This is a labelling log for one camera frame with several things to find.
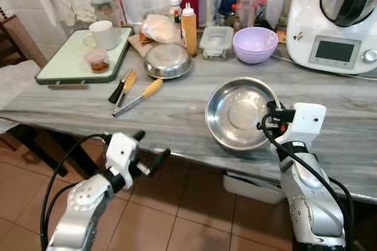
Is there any grey marble top wooden table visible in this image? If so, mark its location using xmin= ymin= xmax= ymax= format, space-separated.
xmin=0 ymin=21 xmax=377 ymax=204

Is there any purple plastic bowl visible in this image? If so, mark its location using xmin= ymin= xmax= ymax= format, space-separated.
xmin=232 ymin=27 xmax=280 ymax=65

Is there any white plastic storage box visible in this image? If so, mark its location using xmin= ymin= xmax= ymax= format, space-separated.
xmin=222 ymin=171 xmax=284 ymax=205

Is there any upturned steel bowl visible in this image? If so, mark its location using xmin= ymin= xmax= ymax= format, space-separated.
xmin=144 ymin=43 xmax=194 ymax=80

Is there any small plastic sauce cup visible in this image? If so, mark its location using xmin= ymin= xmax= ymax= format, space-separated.
xmin=83 ymin=48 xmax=111 ymax=74

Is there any clear plastic food container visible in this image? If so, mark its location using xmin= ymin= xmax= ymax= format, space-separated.
xmin=199 ymin=25 xmax=235 ymax=61

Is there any small wooden board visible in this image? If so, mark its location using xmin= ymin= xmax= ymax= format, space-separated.
xmin=127 ymin=32 xmax=156 ymax=58

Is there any white kitchen cooking machine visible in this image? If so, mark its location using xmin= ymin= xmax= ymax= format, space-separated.
xmin=285 ymin=0 xmax=377 ymax=75

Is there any green rimmed cutting board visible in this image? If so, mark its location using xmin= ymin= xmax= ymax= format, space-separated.
xmin=34 ymin=27 xmax=134 ymax=85

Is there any white ceramic mug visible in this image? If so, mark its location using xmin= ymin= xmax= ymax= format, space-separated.
xmin=82 ymin=20 xmax=122 ymax=52

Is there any wrapped bread in plastic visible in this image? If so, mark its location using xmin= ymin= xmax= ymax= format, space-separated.
xmin=140 ymin=14 xmax=183 ymax=46

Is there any dark blue jar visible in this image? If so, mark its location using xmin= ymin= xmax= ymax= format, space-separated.
xmin=217 ymin=0 xmax=240 ymax=28

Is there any orange squeeze bottle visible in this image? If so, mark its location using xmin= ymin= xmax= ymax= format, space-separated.
xmin=180 ymin=2 xmax=199 ymax=58

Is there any small white capped bottle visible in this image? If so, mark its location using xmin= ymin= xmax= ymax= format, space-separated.
xmin=168 ymin=0 xmax=182 ymax=25

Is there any dark wooden chair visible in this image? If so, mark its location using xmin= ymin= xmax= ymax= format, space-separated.
xmin=0 ymin=11 xmax=48 ymax=70

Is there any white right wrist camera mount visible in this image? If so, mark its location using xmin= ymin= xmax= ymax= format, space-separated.
xmin=275 ymin=102 xmax=328 ymax=147

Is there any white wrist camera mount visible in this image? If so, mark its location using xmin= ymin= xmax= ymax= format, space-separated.
xmin=275 ymin=102 xmax=328 ymax=147
xmin=104 ymin=133 xmax=142 ymax=175

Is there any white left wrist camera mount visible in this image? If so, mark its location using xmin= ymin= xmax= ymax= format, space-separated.
xmin=104 ymin=133 xmax=142 ymax=175

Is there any large yellow handled knife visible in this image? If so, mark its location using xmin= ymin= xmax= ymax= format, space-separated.
xmin=111 ymin=78 xmax=165 ymax=118

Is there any black handled utensil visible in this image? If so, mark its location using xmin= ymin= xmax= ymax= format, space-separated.
xmin=108 ymin=68 xmax=134 ymax=105

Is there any short black left arm cable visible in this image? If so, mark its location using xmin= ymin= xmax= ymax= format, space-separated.
xmin=44 ymin=180 xmax=80 ymax=246

